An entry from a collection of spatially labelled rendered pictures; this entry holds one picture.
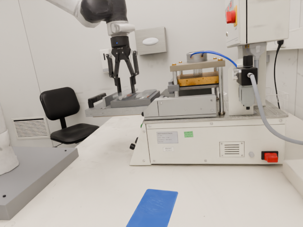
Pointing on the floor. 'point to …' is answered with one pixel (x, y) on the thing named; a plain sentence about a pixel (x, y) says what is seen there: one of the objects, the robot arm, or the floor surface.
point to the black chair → (66, 138)
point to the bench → (67, 207)
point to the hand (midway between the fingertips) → (125, 86)
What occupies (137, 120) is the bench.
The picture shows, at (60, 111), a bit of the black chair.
